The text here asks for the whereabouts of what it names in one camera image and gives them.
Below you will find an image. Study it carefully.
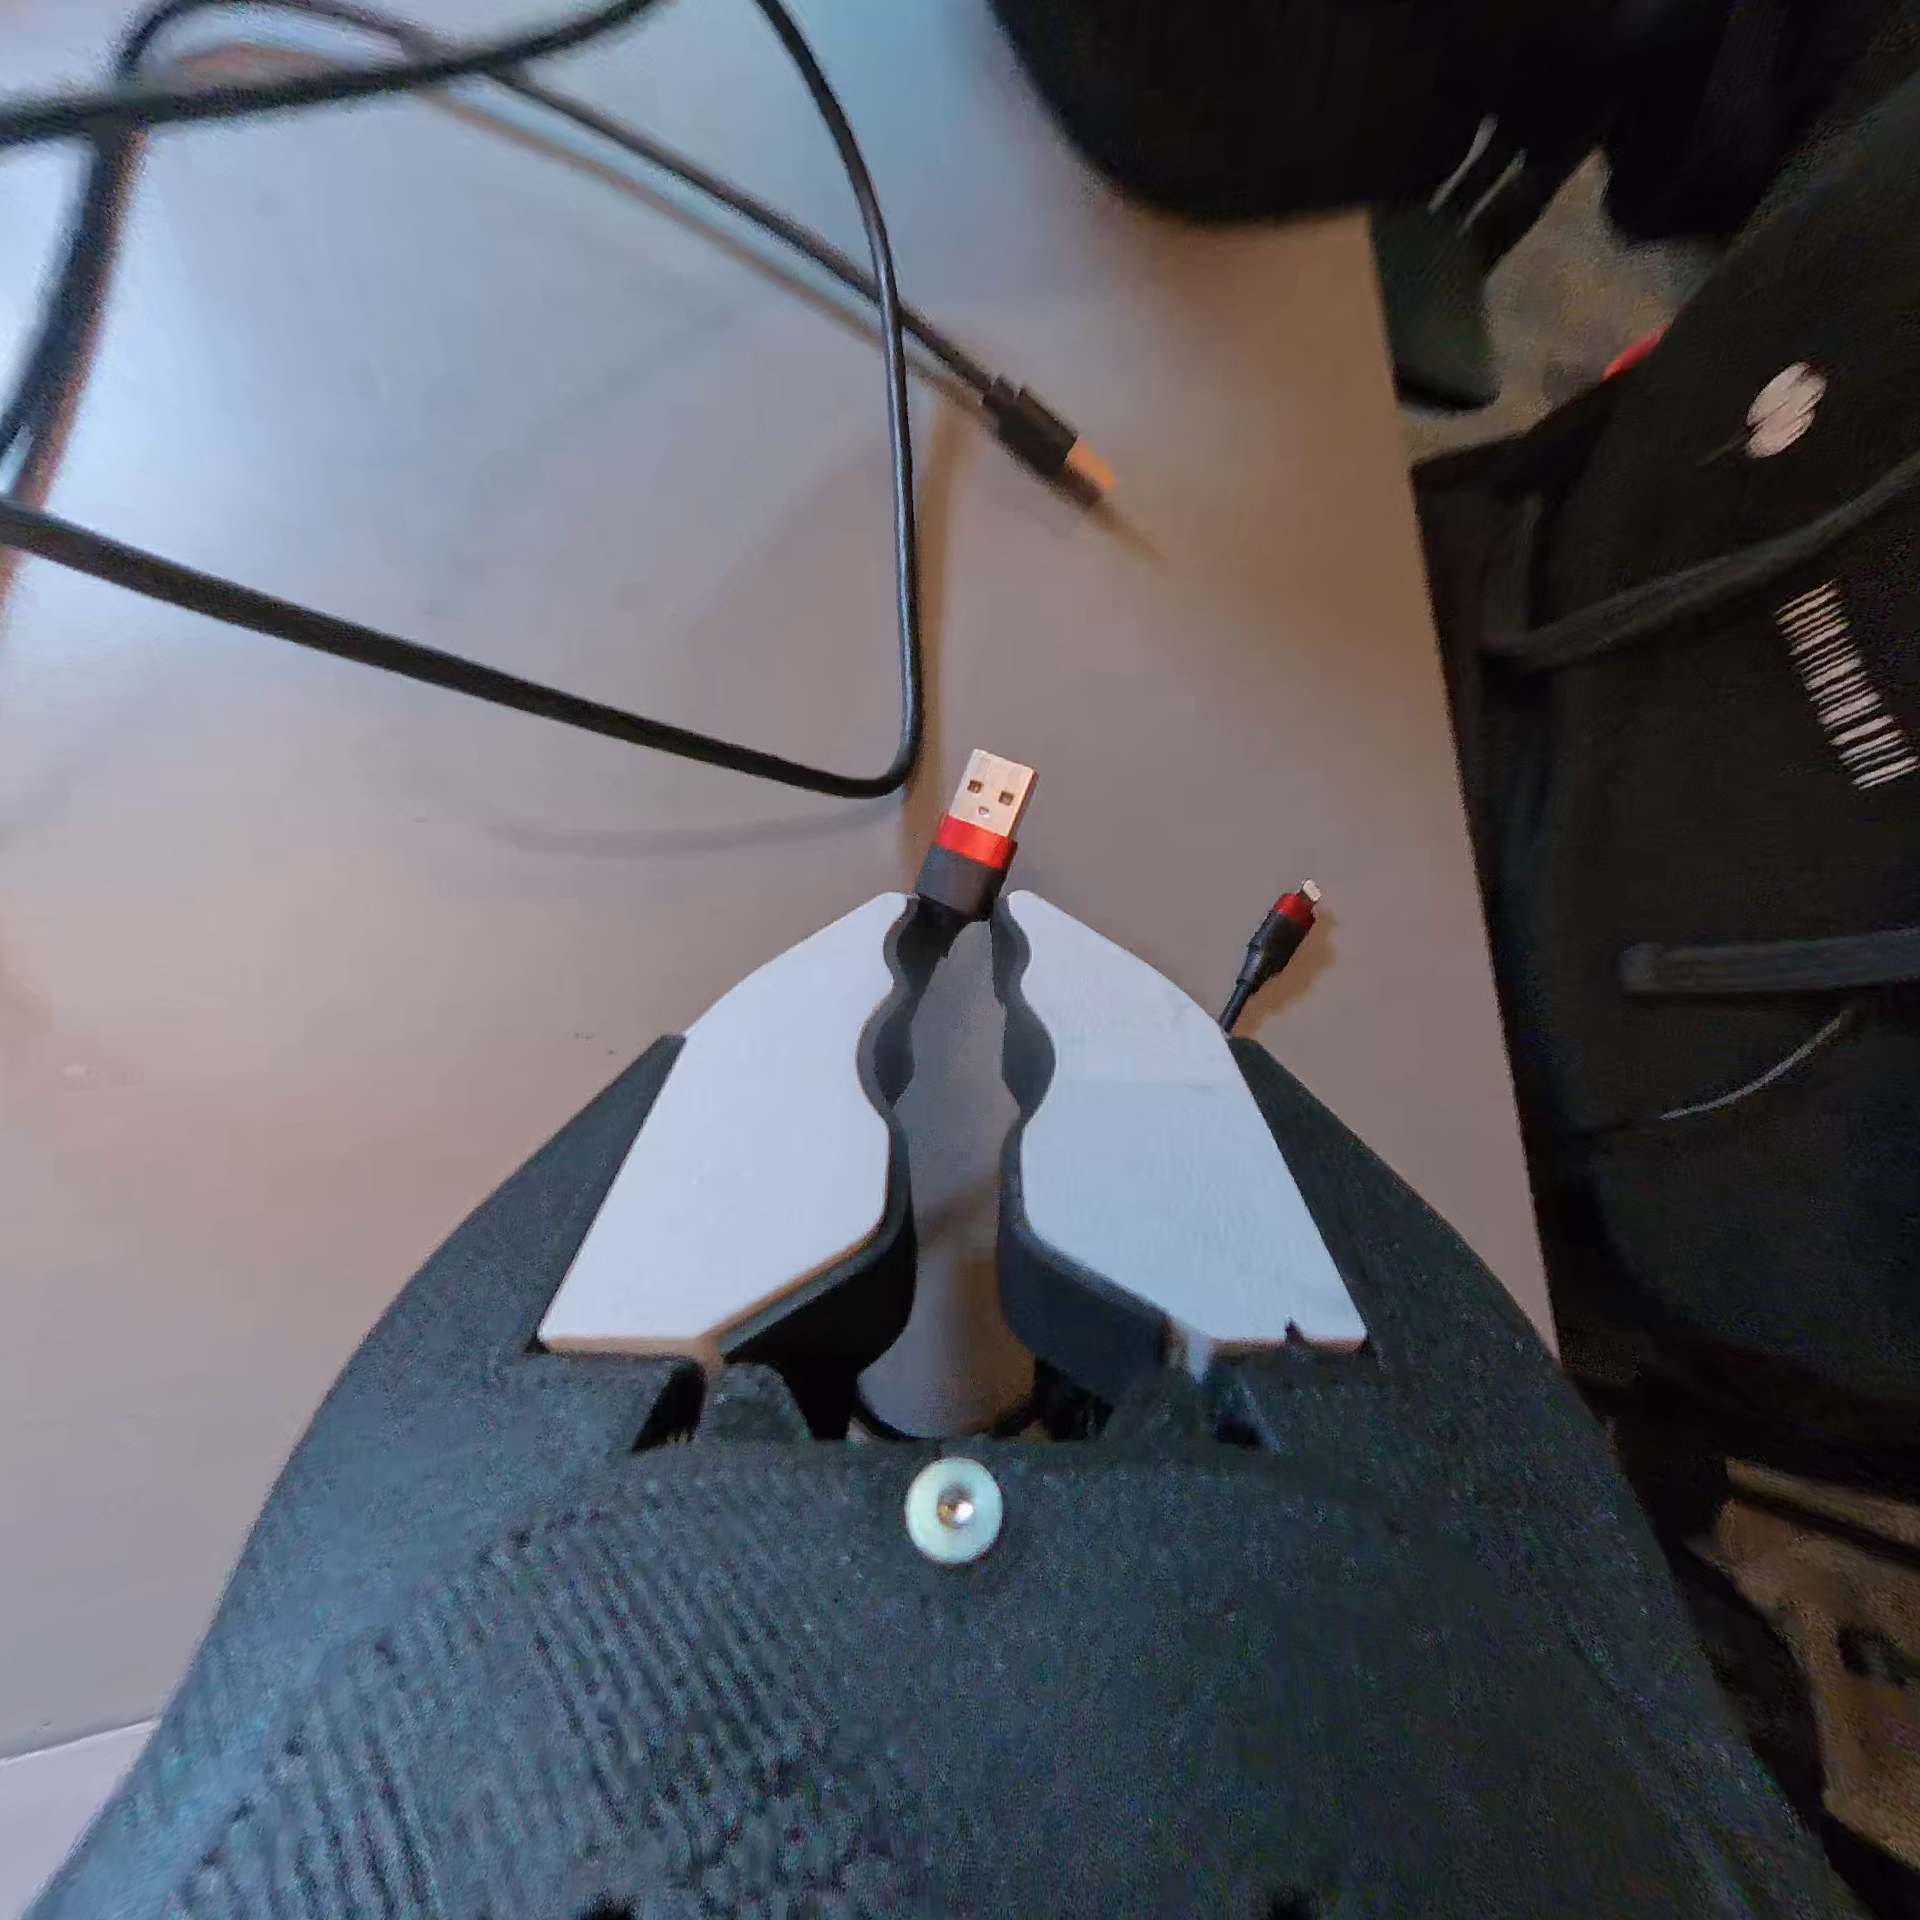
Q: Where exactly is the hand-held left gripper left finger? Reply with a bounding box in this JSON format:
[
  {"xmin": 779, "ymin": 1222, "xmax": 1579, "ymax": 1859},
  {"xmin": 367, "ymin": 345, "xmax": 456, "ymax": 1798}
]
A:
[{"xmin": 535, "ymin": 892, "xmax": 921, "ymax": 1370}]

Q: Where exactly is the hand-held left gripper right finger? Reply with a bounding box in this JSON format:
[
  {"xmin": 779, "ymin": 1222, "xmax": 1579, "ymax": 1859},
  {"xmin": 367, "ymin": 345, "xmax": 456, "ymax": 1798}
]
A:
[{"xmin": 994, "ymin": 888, "xmax": 1373, "ymax": 1365}]

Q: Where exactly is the red black USB cable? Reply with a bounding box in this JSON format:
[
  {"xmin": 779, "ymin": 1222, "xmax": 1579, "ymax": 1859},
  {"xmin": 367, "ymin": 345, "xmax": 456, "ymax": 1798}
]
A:
[{"xmin": 912, "ymin": 745, "xmax": 1334, "ymax": 1041}]

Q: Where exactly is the person's black jacket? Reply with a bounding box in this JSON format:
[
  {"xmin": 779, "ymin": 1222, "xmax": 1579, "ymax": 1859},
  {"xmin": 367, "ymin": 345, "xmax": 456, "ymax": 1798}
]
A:
[{"xmin": 991, "ymin": 0, "xmax": 1920, "ymax": 228}]

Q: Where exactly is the thick black cable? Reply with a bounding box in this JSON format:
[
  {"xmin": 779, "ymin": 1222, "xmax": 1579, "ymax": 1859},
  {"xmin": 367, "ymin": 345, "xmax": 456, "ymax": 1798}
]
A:
[{"xmin": 0, "ymin": 0, "xmax": 924, "ymax": 801}]

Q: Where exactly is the black hub cable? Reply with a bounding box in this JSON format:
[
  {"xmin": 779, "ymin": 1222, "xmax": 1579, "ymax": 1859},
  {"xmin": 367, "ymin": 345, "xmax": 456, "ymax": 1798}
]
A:
[{"xmin": 150, "ymin": 22, "xmax": 1125, "ymax": 517}]

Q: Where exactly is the thin black cable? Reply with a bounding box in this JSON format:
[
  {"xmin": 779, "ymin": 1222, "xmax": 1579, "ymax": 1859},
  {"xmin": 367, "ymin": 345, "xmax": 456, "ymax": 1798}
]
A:
[{"xmin": 0, "ymin": 0, "xmax": 663, "ymax": 468}]

